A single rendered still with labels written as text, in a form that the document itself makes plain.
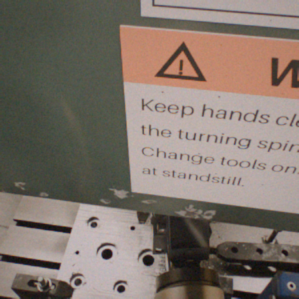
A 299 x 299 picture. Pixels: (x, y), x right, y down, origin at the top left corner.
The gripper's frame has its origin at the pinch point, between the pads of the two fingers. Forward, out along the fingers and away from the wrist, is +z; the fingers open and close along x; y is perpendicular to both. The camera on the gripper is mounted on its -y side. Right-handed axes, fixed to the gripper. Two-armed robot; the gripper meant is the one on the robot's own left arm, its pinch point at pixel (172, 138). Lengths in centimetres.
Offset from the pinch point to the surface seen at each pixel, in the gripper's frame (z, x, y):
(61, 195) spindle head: -19.9, -9.9, -18.5
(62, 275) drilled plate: -3.9, -22.6, 41.3
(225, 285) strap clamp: -8.6, 13.0, 39.0
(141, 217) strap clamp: 8.9, -4.5, 40.2
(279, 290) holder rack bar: -16.3, 15.9, 17.3
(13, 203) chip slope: 35, -50, 75
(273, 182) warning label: -22.4, 1.6, -22.9
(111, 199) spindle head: -20.6, -6.7, -18.9
